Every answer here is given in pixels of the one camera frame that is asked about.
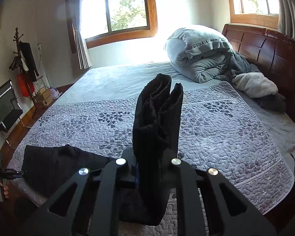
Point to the grey-green folded duvet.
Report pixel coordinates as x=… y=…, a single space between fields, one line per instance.
x=202 y=54

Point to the coat rack with clothes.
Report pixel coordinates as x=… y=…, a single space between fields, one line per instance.
x=19 y=62

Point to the white fleece blanket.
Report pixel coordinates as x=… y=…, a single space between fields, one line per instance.
x=255 y=85

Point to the black pants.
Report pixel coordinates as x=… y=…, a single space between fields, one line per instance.
x=156 y=128

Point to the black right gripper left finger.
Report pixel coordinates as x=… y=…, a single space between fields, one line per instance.
x=87 y=204

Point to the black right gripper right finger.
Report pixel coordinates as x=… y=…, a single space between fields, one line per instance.
x=208 y=204

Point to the black chrome chair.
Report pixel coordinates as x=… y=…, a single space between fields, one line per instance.
x=10 y=110

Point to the dark wooden headboard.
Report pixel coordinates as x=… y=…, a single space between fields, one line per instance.
x=272 y=52

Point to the red bag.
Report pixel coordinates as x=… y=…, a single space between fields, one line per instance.
x=26 y=85

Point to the grey quilted bed cover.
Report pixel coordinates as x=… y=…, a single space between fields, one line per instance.
x=217 y=128

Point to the wooden framed window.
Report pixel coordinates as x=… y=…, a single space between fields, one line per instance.
x=262 y=13
x=110 y=21

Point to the light blue bed sheet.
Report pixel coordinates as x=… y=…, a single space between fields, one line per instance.
x=121 y=82

